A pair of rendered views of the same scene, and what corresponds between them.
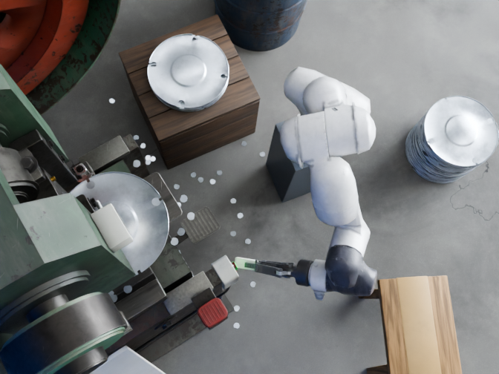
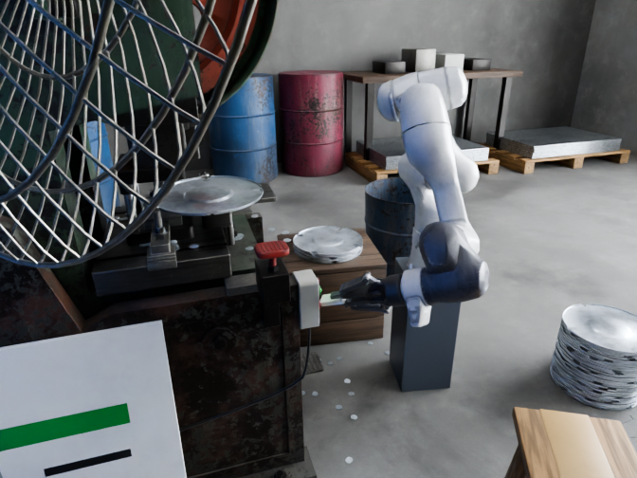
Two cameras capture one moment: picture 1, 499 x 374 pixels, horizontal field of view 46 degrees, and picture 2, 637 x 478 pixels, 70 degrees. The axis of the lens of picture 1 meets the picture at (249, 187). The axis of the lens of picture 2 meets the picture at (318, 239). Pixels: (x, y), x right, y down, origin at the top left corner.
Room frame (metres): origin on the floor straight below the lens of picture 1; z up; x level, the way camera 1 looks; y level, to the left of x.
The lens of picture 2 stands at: (-0.67, -0.44, 1.17)
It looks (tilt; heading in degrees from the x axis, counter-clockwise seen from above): 24 degrees down; 26
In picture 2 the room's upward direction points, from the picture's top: 1 degrees counter-clockwise
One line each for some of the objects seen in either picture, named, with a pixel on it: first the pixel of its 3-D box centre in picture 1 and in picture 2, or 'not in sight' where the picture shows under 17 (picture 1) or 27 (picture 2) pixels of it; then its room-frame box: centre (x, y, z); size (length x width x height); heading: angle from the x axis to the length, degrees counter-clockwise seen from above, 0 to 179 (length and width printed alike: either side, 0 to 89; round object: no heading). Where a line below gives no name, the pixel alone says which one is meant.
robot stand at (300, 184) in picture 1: (301, 159); (423, 323); (0.72, -0.17, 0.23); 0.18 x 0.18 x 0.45; 31
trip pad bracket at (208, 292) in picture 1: (209, 309); (273, 299); (0.09, 0.05, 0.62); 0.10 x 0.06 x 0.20; 42
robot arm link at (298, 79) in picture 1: (311, 102); (424, 190); (0.73, -0.14, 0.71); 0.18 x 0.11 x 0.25; 74
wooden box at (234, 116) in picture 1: (191, 95); (328, 284); (0.92, 0.29, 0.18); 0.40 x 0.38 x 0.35; 125
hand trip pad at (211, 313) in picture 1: (212, 313); (272, 262); (0.08, 0.04, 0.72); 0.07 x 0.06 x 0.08; 132
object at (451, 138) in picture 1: (461, 130); (609, 326); (0.94, -0.76, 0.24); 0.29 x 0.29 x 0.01
